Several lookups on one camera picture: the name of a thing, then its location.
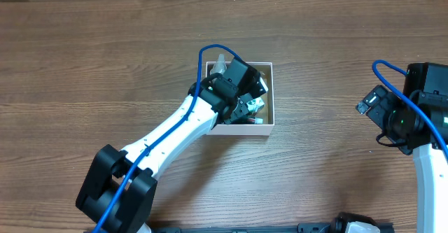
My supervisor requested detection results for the clear bottle with dark liquid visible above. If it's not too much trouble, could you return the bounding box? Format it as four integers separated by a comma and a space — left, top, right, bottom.
210, 54, 227, 75

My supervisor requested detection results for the green small carton box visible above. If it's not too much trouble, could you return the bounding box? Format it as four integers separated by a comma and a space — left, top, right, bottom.
246, 97, 265, 115

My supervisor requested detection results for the open white cardboard box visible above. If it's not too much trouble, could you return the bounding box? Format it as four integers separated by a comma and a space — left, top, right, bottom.
208, 62, 275, 136

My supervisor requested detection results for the red green toothpaste tube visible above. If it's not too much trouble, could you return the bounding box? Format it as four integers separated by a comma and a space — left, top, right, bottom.
242, 117, 263, 125

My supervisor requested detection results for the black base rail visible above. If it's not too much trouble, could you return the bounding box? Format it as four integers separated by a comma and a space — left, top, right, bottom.
83, 211, 396, 233

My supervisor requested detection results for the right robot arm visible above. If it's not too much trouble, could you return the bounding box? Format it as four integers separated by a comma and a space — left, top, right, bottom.
356, 59, 447, 232

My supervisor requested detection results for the left blue cable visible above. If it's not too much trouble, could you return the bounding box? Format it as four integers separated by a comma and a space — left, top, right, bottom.
91, 43, 246, 233

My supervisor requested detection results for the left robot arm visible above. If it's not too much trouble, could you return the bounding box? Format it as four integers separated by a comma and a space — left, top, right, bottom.
76, 57, 273, 232

